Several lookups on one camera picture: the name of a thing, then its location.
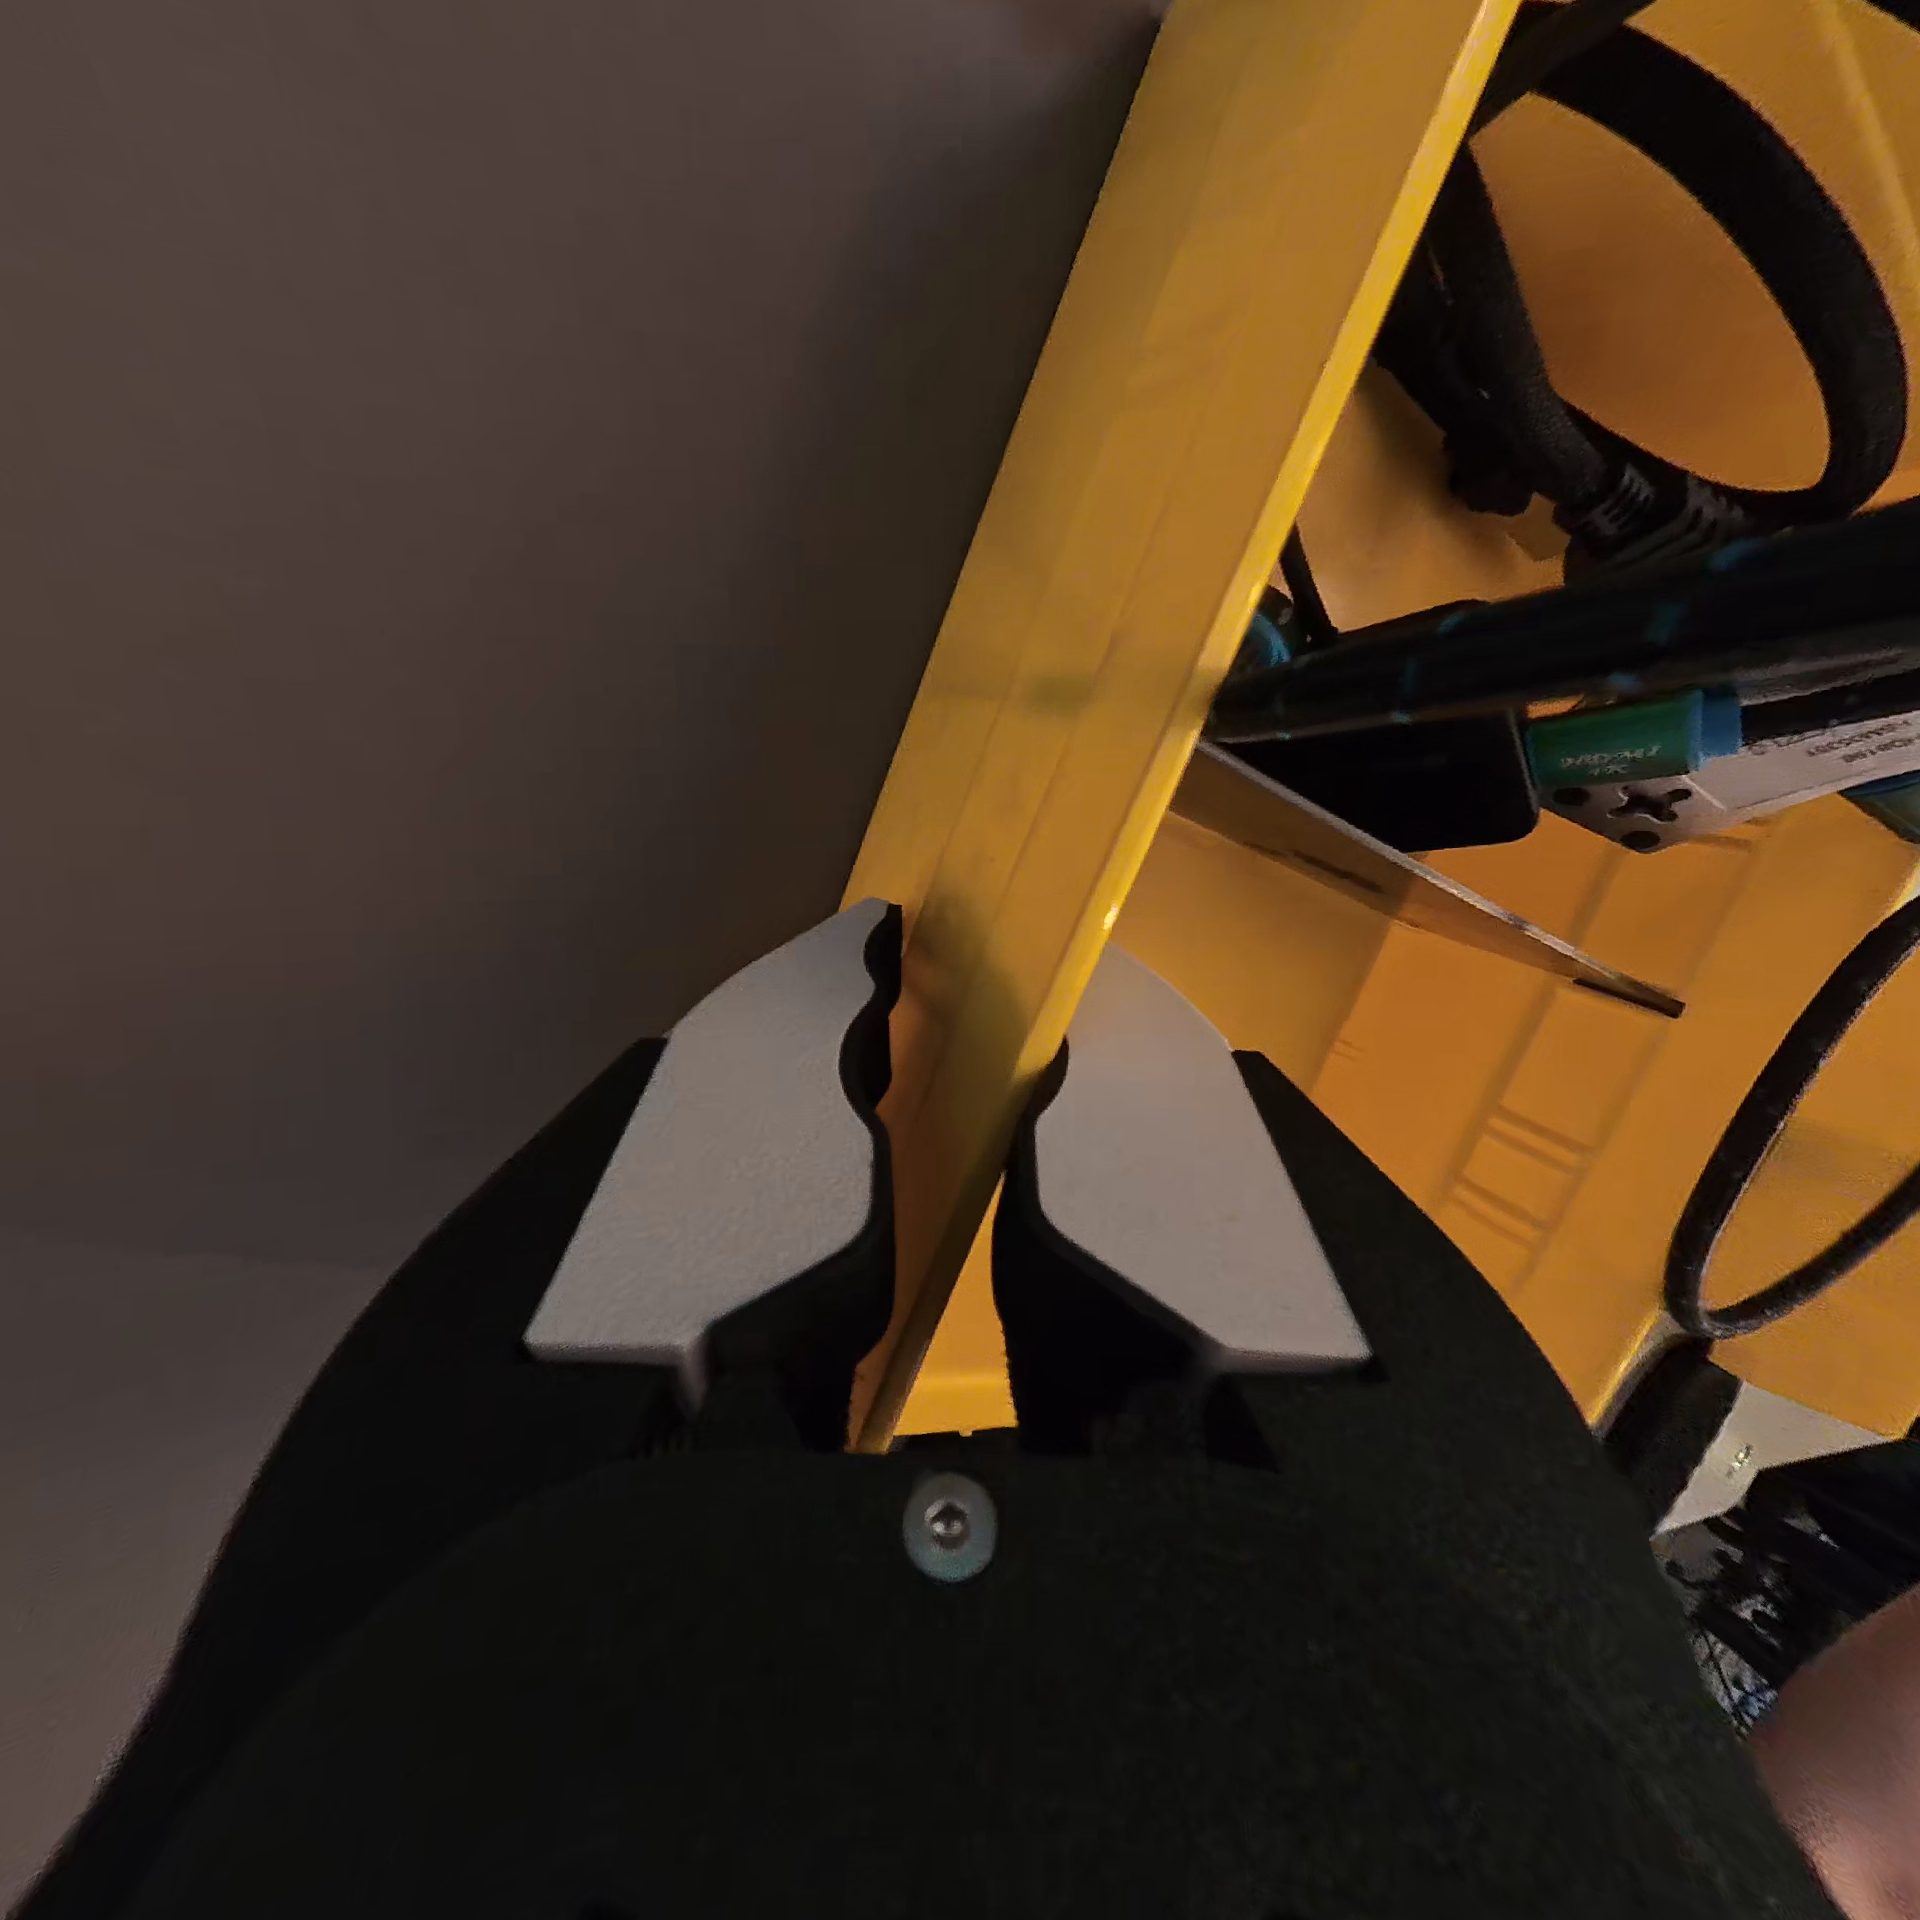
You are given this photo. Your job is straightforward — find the pale block with screw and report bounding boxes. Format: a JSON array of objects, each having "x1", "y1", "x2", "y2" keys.
[{"x1": 1651, "y1": 1381, "x2": 1884, "y2": 1537}]

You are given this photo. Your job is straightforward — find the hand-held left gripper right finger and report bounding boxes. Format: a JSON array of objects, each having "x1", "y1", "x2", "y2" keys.
[{"x1": 996, "y1": 948, "x2": 1377, "y2": 1396}]

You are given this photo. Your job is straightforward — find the black bin divider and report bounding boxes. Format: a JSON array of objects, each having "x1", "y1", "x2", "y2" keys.
[{"x1": 1201, "y1": 502, "x2": 1920, "y2": 746}]

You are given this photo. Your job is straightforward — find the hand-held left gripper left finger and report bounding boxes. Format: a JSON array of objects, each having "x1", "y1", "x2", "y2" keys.
[{"x1": 521, "y1": 897, "x2": 906, "y2": 1412}]

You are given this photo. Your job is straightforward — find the yellow plastic bin with divider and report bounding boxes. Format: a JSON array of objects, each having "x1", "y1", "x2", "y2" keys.
[{"x1": 847, "y1": 0, "x2": 1920, "y2": 1450}]

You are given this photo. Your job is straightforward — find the thick black braided cable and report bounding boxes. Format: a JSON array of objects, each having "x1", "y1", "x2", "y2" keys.
[{"x1": 1371, "y1": 24, "x2": 1910, "y2": 589}]

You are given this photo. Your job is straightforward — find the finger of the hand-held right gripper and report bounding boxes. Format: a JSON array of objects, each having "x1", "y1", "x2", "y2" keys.
[
  {"x1": 1543, "y1": 714, "x2": 1920, "y2": 859},
  {"x1": 1178, "y1": 721, "x2": 1684, "y2": 1021}
]

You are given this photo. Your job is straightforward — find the dark tangled cords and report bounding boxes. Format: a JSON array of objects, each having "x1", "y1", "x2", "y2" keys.
[{"x1": 1651, "y1": 1477, "x2": 1920, "y2": 1741}]

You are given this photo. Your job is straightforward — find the person's right forearm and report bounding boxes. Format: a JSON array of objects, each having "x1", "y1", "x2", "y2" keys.
[{"x1": 1746, "y1": 1612, "x2": 1920, "y2": 1920}]

